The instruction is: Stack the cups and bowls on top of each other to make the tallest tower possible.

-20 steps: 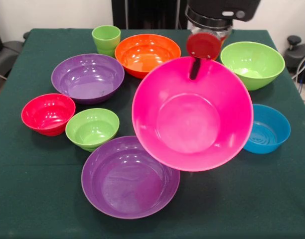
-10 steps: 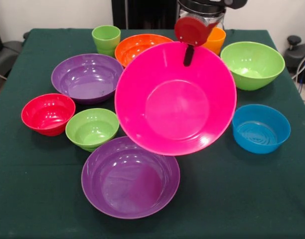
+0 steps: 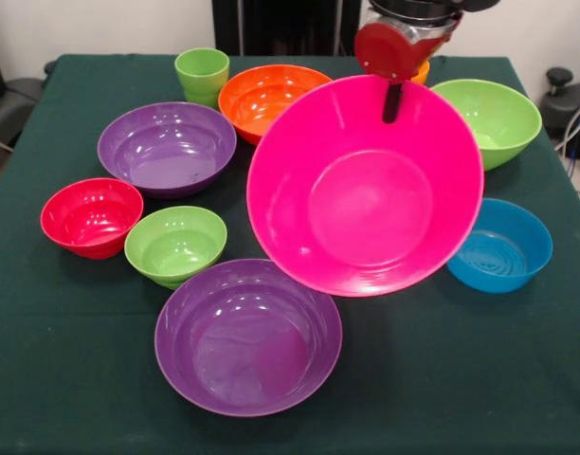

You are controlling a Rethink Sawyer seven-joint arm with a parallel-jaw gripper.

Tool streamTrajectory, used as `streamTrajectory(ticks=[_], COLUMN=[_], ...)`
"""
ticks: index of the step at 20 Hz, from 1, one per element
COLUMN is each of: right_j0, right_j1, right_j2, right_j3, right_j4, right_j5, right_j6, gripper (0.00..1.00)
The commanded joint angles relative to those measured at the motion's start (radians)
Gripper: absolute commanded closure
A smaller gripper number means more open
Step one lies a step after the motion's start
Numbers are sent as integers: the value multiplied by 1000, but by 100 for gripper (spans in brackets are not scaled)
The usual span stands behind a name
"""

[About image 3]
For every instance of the green plastic cup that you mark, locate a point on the green plastic cup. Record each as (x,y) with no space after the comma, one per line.
(202,80)

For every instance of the red plastic bowl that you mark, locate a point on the red plastic bowl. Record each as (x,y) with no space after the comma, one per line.
(88,223)

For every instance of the black cabinet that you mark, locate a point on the black cabinet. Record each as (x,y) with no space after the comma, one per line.
(280,23)

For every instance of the orange plastic cup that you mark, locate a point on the orange plastic cup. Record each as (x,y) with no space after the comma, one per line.
(422,75)

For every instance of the black chair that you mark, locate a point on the black chair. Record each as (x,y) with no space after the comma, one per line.
(15,104)

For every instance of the purple plastic bowl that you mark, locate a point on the purple plastic bowl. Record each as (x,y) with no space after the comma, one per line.
(167,156)
(247,351)

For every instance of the blue plastic bowl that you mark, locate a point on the blue plastic bowl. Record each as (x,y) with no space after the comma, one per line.
(503,256)

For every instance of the orange plastic bowl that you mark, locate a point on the orange plastic bowl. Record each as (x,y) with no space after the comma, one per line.
(252,104)

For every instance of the dark green tablecloth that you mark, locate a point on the dark green tablecloth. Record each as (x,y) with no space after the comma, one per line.
(81,355)

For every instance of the pink plastic bowl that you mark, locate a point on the pink plastic bowl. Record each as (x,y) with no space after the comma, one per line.
(366,204)

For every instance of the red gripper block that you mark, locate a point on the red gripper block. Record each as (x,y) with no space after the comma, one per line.
(389,52)

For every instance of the small green plastic bowl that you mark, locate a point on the small green plastic bowl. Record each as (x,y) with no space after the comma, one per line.
(174,251)

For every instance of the large green plastic bowl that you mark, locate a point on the large green plastic bowl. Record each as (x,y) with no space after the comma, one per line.
(503,118)

